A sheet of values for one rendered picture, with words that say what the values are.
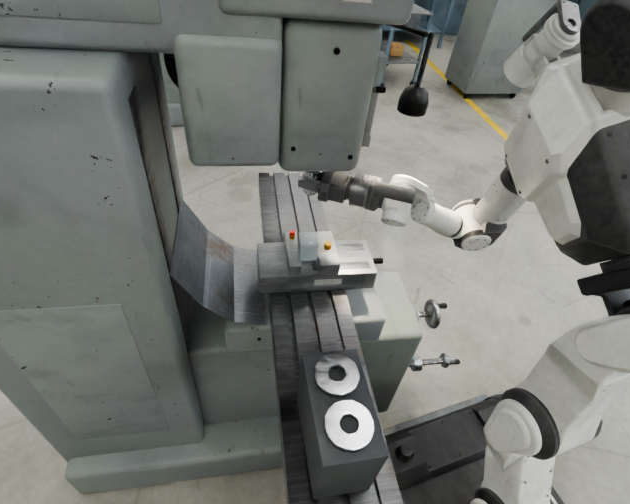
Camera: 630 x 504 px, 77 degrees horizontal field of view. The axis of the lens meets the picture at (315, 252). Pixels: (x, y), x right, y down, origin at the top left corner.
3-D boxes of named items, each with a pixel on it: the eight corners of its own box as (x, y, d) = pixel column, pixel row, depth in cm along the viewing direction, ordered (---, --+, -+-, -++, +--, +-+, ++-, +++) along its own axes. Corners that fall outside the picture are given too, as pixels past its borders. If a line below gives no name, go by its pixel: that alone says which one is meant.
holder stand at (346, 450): (344, 390, 97) (358, 344, 83) (370, 489, 81) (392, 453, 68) (296, 396, 94) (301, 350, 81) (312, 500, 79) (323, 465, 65)
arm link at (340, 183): (331, 155, 105) (376, 165, 103) (328, 186, 111) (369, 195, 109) (318, 179, 96) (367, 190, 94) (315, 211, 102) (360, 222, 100)
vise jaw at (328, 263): (330, 240, 126) (331, 230, 123) (338, 274, 115) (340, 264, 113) (311, 240, 125) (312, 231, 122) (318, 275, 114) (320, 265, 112)
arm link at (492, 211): (483, 216, 119) (526, 163, 100) (495, 253, 112) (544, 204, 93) (447, 214, 117) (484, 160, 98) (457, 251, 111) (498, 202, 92)
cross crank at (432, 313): (432, 310, 165) (441, 291, 157) (443, 334, 156) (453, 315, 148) (396, 312, 162) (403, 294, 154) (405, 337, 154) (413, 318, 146)
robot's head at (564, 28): (547, 78, 72) (544, 45, 74) (590, 43, 64) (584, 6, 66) (518, 69, 71) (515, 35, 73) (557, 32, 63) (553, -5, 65)
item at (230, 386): (371, 350, 200) (399, 268, 158) (389, 412, 177) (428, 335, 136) (206, 364, 186) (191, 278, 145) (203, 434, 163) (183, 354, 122)
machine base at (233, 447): (347, 340, 215) (353, 318, 202) (376, 456, 173) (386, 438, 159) (111, 359, 195) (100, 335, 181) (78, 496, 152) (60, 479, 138)
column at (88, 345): (212, 362, 199) (154, 4, 92) (208, 462, 165) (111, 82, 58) (104, 371, 190) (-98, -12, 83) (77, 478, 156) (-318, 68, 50)
